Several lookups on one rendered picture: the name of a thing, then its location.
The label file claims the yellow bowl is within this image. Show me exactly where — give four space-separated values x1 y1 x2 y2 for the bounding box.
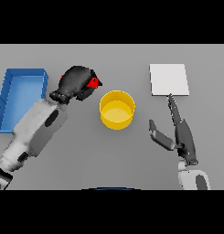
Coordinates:
99 90 136 131

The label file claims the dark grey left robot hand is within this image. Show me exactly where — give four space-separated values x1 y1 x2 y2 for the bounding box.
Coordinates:
48 65 103 105

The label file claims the blue tray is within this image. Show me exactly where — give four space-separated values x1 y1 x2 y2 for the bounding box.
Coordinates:
0 68 49 134

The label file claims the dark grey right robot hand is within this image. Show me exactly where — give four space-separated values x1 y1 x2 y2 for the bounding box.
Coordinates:
148 92 199 166

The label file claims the pale square measuring scale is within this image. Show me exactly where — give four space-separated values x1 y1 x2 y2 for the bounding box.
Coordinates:
148 63 190 98

